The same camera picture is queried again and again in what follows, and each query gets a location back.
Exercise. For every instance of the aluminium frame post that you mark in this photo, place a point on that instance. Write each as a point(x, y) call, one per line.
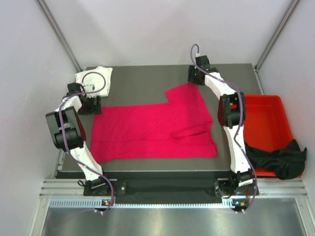
point(44, 8)
point(277, 33)

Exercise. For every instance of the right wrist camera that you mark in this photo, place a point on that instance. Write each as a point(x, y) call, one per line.
point(203, 63)

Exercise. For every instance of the red plastic bin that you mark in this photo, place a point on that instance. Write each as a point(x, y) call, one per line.
point(266, 125)

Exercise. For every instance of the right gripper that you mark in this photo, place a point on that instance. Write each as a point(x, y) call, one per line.
point(191, 70)

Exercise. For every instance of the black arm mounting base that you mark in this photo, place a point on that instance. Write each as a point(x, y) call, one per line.
point(175, 191)

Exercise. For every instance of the folded white t-shirt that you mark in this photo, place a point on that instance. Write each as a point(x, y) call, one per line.
point(100, 77)

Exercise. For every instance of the black t-shirt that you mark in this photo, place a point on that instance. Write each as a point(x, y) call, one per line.
point(287, 163)

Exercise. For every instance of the left aluminium frame post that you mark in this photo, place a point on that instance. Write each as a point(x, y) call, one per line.
point(44, 8)

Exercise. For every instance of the slotted grey cable duct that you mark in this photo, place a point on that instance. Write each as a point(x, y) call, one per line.
point(104, 203)

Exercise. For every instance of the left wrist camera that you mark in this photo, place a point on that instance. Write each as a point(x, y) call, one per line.
point(89, 88)

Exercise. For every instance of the pink t-shirt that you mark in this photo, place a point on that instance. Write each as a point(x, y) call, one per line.
point(178, 128)

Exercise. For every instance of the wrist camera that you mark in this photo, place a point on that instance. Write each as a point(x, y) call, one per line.
point(89, 88)
point(203, 63)

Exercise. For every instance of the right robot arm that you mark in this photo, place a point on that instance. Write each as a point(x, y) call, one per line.
point(231, 116)

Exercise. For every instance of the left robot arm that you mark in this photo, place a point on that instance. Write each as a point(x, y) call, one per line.
point(68, 134)

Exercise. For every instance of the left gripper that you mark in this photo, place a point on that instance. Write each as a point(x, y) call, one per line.
point(95, 109)

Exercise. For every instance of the right aluminium frame post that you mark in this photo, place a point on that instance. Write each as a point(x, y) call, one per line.
point(277, 33)

